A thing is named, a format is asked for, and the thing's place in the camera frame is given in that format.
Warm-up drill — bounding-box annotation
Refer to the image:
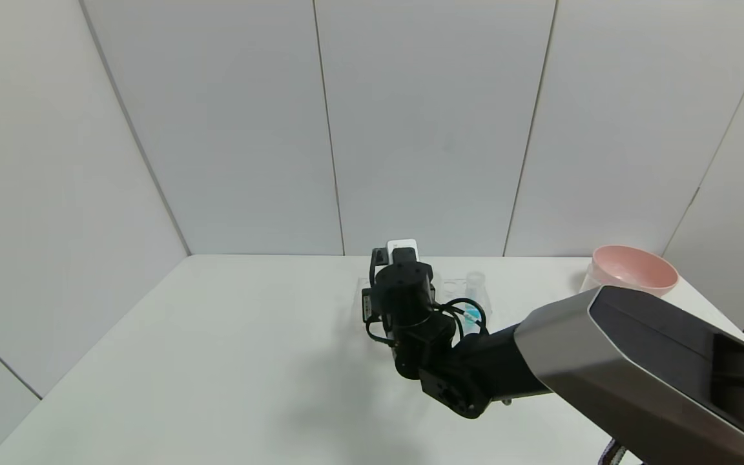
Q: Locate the clear acrylic test tube rack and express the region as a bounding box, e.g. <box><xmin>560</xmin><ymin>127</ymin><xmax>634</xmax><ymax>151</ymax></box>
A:
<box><xmin>356</xmin><ymin>276</ymin><xmax>494</xmax><ymax>336</ymax></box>

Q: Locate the test tube with blue pigment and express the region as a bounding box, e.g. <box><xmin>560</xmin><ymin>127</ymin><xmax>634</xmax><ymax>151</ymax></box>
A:
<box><xmin>464</xmin><ymin>272</ymin><xmax>486</xmax><ymax>336</ymax></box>

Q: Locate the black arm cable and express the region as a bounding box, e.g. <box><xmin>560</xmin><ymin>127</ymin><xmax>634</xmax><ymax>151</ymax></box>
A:
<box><xmin>364</xmin><ymin>297</ymin><xmax>490</xmax><ymax>347</ymax></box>

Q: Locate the pink plastic bowl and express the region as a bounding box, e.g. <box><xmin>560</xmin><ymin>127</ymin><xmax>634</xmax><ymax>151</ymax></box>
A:
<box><xmin>592</xmin><ymin>245</ymin><xmax>679</xmax><ymax>298</ymax></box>

